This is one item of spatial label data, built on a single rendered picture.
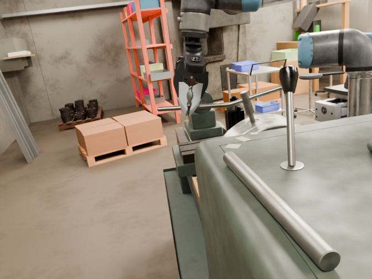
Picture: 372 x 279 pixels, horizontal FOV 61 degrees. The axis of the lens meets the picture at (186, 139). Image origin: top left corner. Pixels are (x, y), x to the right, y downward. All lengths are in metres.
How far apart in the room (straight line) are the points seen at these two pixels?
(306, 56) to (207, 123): 0.97
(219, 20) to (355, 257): 6.61
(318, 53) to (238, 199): 0.78
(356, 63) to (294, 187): 0.73
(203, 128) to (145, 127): 2.59
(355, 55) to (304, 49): 0.15
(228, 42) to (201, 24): 6.52
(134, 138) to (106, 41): 3.95
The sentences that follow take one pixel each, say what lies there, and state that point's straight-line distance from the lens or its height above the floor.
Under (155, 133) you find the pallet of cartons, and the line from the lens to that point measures 4.57.
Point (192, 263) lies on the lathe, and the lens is 1.48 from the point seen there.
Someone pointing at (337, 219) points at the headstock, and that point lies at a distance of 0.41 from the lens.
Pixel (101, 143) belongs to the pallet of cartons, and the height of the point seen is 0.27.
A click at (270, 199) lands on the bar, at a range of 0.40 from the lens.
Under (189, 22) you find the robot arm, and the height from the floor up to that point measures 1.50.
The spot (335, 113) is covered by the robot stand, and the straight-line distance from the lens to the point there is 1.49.
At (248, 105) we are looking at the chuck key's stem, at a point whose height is 1.28.
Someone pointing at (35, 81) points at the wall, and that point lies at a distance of 8.19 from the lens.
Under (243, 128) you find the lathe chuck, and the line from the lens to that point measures 0.86.
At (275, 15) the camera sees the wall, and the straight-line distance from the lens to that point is 9.19.
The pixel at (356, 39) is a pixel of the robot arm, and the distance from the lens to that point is 1.14.
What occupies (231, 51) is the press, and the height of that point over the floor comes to 1.03.
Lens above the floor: 1.47
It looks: 18 degrees down
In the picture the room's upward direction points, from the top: 8 degrees counter-clockwise
